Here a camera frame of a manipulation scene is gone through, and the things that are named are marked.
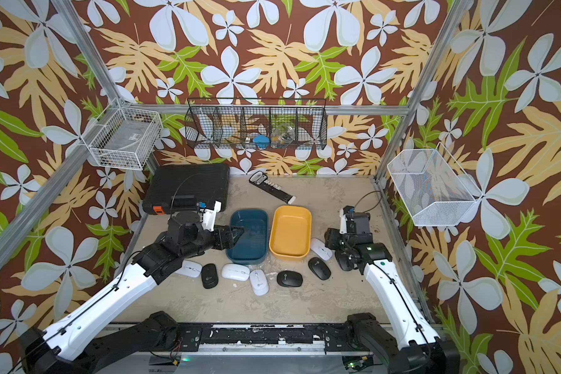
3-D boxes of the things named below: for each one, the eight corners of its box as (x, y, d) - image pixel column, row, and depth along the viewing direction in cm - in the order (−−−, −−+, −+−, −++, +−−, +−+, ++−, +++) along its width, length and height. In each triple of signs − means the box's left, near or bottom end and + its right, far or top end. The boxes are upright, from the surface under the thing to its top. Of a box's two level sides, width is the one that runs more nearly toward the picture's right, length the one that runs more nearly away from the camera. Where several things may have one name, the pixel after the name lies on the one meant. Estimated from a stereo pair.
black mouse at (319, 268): (323, 284, 88) (324, 281, 86) (305, 265, 92) (305, 262, 90) (333, 274, 90) (334, 272, 88) (314, 256, 95) (315, 254, 93)
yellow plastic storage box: (269, 261, 93) (268, 255, 88) (270, 213, 108) (270, 205, 103) (313, 262, 93) (315, 255, 88) (309, 213, 108) (310, 205, 103)
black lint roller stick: (247, 180, 122) (247, 178, 121) (257, 171, 127) (257, 168, 125) (290, 205, 112) (290, 202, 110) (300, 194, 117) (300, 191, 115)
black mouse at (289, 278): (276, 286, 87) (276, 283, 85) (277, 273, 90) (277, 270, 88) (302, 286, 87) (303, 283, 85) (301, 273, 90) (302, 270, 88)
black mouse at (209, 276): (204, 291, 85) (203, 289, 83) (201, 268, 91) (200, 265, 89) (219, 286, 86) (218, 284, 85) (215, 263, 92) (214, 261, 90)
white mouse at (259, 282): (248, 295, 85) (248, 293, 83) (250, 272, 90) (250, 269, 88) (269, 295, 85) (268, 293, 83) (269, 272, 90) (269, 269, 88)
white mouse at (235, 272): (221, 280, 88) (220, 278, 86) (223, 266, 91) (222, 263, 89) (249, 280, 88) (248, 278, 86) (250, 266, 91) (249, 263, 89)
